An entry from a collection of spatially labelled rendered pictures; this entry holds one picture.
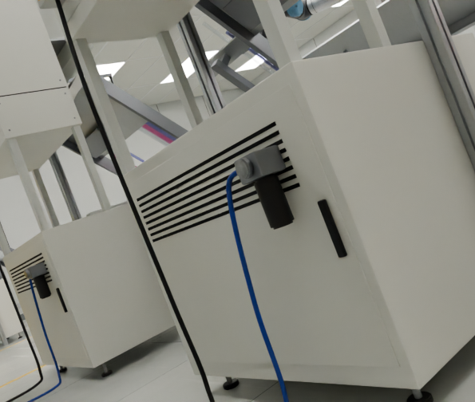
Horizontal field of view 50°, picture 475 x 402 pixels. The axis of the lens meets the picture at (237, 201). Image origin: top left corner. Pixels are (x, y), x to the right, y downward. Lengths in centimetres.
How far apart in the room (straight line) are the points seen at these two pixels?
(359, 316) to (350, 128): 31
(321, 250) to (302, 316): 16
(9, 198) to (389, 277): 845
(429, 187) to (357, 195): 21
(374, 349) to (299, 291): 17
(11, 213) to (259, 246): 815
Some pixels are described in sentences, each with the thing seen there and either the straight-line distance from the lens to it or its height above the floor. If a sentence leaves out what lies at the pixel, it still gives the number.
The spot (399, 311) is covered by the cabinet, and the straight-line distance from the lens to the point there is 88.
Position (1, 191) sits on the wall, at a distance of 909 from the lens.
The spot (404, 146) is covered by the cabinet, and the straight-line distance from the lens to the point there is 99.
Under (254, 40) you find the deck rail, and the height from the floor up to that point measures 95.
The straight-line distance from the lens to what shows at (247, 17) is 175.
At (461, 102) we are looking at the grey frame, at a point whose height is 47.
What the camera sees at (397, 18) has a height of 80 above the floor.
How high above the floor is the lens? 43
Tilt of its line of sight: 1 degrees up
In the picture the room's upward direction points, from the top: 21 degrees counter-clockwise
